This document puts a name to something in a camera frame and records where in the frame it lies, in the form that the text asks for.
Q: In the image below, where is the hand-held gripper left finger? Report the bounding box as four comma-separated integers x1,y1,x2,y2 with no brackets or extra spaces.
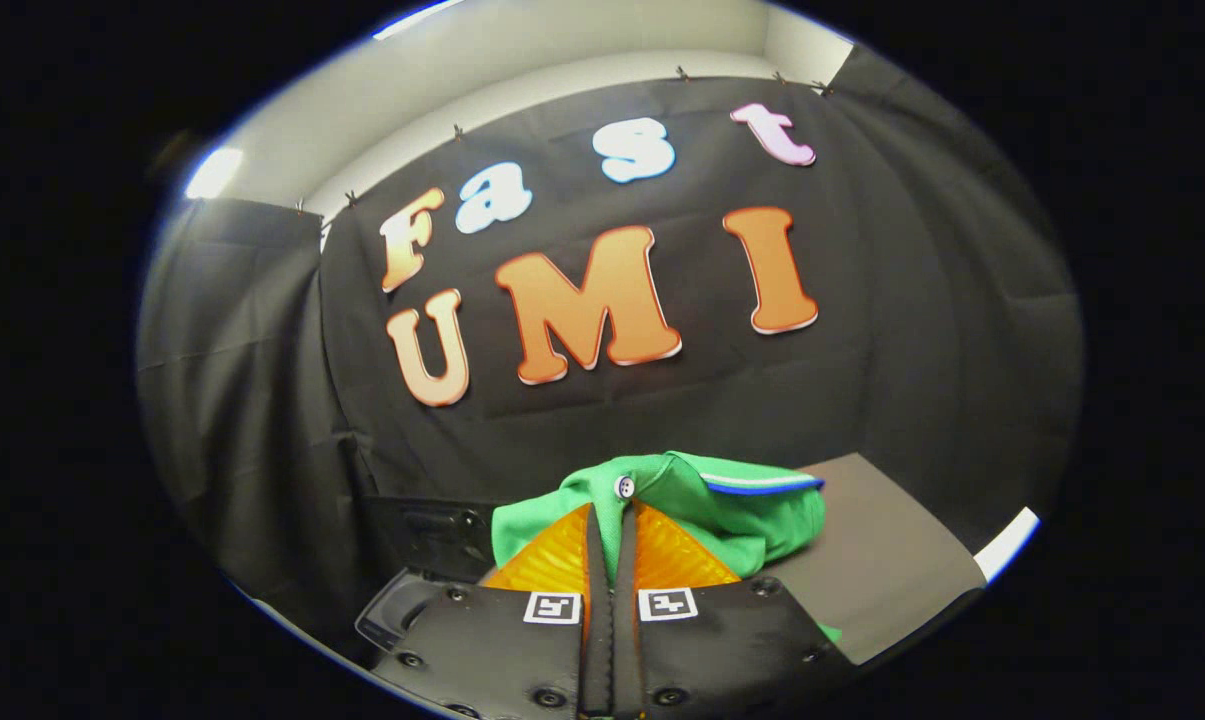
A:
367,500,613,720

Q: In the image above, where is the grey cabinet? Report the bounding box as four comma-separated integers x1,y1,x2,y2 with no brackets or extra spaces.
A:
762,452,989,667

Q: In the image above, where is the green polo shirt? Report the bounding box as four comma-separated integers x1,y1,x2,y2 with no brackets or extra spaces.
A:
490,450,845,646

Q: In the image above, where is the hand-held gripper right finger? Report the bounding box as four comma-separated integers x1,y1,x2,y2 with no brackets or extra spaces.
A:
612,497,860,720

